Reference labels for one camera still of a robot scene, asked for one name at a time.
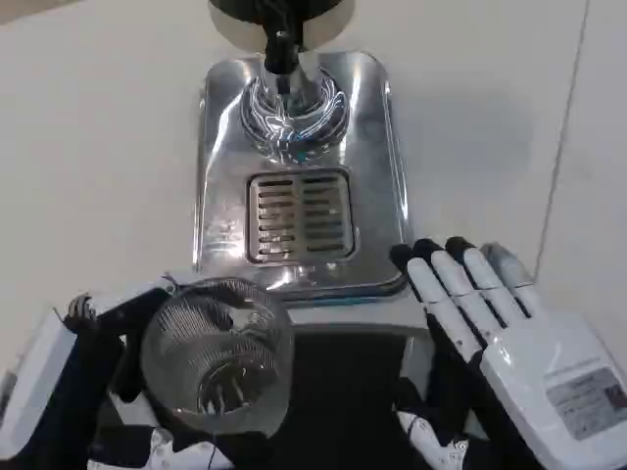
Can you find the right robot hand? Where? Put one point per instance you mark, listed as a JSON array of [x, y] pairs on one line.
[[519, 352]]

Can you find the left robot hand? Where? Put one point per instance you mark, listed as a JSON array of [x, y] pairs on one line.
[[59, 391]]

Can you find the clear ribbed glass cup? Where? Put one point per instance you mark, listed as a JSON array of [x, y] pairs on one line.
[[215, 352]]

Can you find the steel drip tray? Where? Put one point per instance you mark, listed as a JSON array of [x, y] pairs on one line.
[[372, 196]]

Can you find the slotted steel tray grid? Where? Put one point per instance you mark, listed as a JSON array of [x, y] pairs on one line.
[[300, 218]]

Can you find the drink dispenser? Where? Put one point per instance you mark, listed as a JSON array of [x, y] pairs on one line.
[[323, 22]]

